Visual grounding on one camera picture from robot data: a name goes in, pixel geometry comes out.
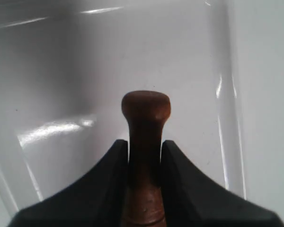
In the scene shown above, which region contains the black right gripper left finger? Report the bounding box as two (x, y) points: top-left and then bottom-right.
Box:
(9, 140), (128, 227)

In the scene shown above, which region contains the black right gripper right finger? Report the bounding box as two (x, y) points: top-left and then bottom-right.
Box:
(161, 140), (284, 227)

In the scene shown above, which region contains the dark wooden pestle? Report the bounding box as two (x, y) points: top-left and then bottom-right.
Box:
(121, 90), (171, 227)

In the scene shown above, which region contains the white plastic tray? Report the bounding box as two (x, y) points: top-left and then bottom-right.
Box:
(0, 0), (246, 227)

